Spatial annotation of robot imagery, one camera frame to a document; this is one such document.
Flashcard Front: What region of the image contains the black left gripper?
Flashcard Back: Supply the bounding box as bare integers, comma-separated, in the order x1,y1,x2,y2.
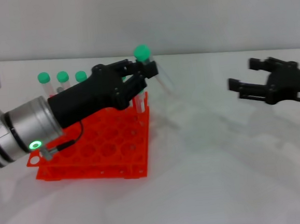
44,55,164,130

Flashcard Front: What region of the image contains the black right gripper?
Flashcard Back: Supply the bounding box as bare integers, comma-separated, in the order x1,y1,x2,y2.
225,54,300,109

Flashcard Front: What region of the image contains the orange test tube rack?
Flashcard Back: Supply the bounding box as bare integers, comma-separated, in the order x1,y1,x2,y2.
21,91,155,187

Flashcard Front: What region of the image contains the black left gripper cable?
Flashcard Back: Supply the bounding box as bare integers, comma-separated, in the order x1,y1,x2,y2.
38,121,86,160

